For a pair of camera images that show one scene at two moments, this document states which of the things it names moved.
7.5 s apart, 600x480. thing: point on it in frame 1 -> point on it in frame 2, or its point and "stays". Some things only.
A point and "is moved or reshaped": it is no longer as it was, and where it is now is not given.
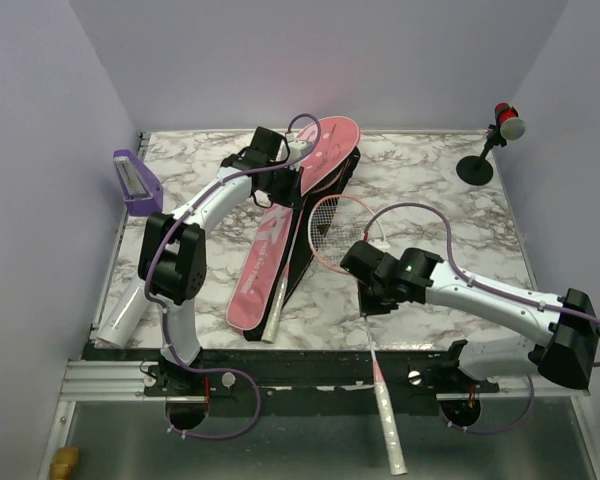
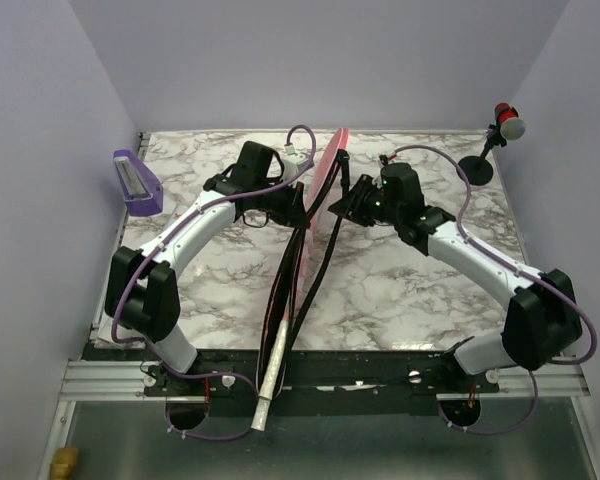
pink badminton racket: [277, 304] -> [270, 378]
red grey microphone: [511, 126] stays
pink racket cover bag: [329, 149] is moved or reshaped
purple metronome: [141, 189] stays
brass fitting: [64, 463] stays
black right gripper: [368, 306] -> [351, 203]
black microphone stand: [478, 170] stays
